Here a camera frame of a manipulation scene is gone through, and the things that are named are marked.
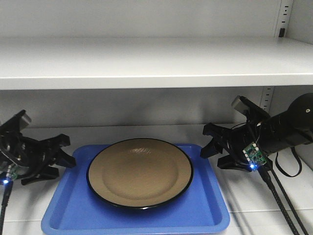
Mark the grey upper cabinet shelf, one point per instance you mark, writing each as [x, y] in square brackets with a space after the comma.
[138, 63]

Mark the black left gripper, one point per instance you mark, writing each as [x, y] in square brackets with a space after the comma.
[34, 158]

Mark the beige plate with black rim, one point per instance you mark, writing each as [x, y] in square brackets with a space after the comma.
[140, 173]

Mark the green circuit board right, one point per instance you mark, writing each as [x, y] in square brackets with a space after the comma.
[254, 156]

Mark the blue plastic tray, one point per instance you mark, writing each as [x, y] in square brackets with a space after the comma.
[75, 210]

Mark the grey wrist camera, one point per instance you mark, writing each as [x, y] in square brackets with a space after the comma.
[18, 122]
[239, 104]

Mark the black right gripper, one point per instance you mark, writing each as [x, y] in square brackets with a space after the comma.
[234, 141]

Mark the green circuit board left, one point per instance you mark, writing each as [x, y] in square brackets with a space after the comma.
[8, 174]

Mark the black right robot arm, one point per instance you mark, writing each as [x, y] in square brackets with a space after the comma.
[290, 128]

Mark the green circuit board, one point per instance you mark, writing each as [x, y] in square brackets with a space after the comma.
[254, 156]
[8, 174]

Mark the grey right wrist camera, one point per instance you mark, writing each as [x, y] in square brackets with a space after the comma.
[239, 104]

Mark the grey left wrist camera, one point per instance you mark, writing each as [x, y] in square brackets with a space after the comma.
[18, 122]

